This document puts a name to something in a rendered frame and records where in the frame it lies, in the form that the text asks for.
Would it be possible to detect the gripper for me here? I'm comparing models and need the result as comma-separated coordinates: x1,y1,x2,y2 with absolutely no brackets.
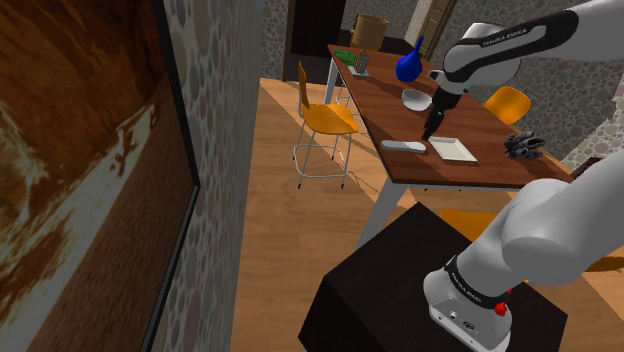
420,85,463,142

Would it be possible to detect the white square plate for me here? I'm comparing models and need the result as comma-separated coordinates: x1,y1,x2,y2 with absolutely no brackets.
427,136,478,164

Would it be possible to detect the white bowl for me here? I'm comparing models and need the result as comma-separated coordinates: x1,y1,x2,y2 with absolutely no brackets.
401,88,434,112

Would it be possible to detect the grey remote control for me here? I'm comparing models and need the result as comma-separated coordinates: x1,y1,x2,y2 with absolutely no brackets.
379,139,427,155

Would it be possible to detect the brown wooden dining table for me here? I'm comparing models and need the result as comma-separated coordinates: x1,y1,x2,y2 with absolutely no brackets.
323,43,576,252

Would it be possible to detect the blue vase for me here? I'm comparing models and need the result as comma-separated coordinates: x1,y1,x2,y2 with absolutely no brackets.
395,35,426,84

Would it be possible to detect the dark grey crumpled figure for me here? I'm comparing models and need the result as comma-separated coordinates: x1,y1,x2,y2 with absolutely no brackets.
503,130,547,160

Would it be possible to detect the wooden panelled door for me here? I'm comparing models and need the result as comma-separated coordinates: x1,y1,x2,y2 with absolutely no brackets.
403,0,458,62

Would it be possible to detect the green cloth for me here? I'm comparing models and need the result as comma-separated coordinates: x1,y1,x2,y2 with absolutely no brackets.
333,48,358,67

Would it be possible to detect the brown cylindrical basket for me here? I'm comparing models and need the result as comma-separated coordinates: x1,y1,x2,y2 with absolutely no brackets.
349,13,390,52

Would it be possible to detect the dark doorway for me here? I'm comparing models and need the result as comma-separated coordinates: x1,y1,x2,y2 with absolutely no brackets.
281,0,348,84

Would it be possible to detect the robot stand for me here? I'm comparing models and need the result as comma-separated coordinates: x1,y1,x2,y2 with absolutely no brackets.
297,201,570,352

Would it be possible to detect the brown framed wall picture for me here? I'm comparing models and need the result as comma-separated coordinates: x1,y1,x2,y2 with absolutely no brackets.
0,0,202,352

